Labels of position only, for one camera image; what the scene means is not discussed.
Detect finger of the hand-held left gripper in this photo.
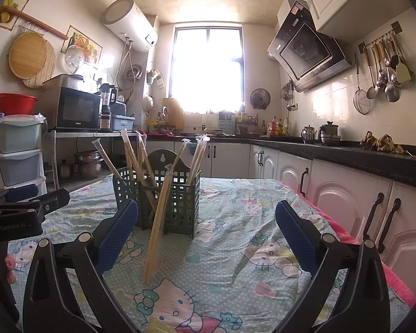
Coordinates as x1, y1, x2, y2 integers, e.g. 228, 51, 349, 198
21, 189, 70, 217
0, 184, 39, 207

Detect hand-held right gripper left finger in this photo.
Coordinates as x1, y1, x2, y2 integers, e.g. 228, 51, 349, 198
22, 199, 139, 333

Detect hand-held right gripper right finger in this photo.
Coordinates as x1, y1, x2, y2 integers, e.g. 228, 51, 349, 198
275, 200, 392, 333

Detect bunch of chopsticks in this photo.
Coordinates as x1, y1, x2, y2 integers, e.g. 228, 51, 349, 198
93, 129, 210, 284

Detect green plastic utensil basket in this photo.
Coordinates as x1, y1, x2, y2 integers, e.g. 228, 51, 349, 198
113, 149, 202, 238

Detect row of hanging kitchen utensils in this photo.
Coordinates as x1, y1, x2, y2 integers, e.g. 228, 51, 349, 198
359, 21, 413, 103

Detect person's left hand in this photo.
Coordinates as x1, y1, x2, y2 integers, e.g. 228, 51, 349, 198
5, 255, 18, 284

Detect stacked metal pots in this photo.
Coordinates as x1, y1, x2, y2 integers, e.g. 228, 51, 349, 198
73, 150, 104, 178

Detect plastic drawer unit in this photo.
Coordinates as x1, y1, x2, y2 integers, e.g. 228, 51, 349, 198
0, 114, 47, 195

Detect white lower cabinets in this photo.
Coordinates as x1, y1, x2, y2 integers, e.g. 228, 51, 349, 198
139, 140, 416, 295

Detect metal shelf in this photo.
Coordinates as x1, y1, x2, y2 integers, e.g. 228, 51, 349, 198
50, 130, 139, 190

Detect red plastic basin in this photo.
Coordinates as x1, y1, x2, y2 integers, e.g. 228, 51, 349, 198
0, 93, 39, 115

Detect black kitchen countertop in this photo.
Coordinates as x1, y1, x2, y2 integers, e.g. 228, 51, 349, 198
139, 133, 416, 191

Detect black microwave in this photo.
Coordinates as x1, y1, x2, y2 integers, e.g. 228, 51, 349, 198
55, 87, 102, 132

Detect metal kettle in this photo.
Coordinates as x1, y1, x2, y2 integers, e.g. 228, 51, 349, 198
301, 125, 318, 144

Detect blue plastic box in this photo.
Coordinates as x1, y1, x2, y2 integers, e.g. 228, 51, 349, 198
111, 114, 136, 131

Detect dark cooking pot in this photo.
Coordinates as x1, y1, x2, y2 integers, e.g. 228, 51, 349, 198
319, 121, 341, 145

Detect black blender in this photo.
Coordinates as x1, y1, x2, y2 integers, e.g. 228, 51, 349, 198
100, 83, 118, 130

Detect group of condiment bottles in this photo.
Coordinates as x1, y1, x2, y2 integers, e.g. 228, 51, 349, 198
260, 115, 288, 136

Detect pink towel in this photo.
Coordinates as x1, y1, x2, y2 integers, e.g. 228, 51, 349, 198
281, 180, 416, 307

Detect blue hanging bin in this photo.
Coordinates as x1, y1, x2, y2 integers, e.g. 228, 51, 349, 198
187, 142, 207, 157

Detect silver metal container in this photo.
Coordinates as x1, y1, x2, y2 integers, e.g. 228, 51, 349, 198
42, 74, 85, 91

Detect round woven mat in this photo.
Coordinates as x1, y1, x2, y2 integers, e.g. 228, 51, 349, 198
22, 40, 56, 89

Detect pile of ginger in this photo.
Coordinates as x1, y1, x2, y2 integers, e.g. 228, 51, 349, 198
361, 131, 408, 154

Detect light blue knife rack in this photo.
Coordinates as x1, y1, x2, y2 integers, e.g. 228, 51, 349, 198
219, 110, 235, 134

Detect wooden cutting board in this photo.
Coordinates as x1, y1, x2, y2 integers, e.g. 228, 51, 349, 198
162, 98, 185, 129

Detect round bamboo tray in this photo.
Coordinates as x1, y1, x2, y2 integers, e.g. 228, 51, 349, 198
9, 31, 47, 79

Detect white plastic cover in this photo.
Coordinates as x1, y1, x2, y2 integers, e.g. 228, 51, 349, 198
65, 44, 91, 75

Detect wooden rolling pin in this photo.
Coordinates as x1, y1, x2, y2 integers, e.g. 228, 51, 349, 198
0, 6, 69, 40

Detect black range hood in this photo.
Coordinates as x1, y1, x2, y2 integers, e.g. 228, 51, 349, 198
267, 0, 352, 93

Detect window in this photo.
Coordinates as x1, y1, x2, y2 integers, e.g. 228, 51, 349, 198
171, 24, 245, 114

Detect white water heater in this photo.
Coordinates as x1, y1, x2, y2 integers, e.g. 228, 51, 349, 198
102, 0, 159, 52

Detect small wall fan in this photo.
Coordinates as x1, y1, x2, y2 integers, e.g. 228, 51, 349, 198
250, 88, 271, 110

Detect wire skimmer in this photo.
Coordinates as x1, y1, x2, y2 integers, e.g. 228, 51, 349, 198
353, 54, 372, 114

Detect coiled hose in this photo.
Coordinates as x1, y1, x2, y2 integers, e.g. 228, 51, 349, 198
125, 64, 143, 81

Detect fruit wall poster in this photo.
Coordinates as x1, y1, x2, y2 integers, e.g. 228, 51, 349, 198
0, 0, 29, 30
62, 25, 103, 69

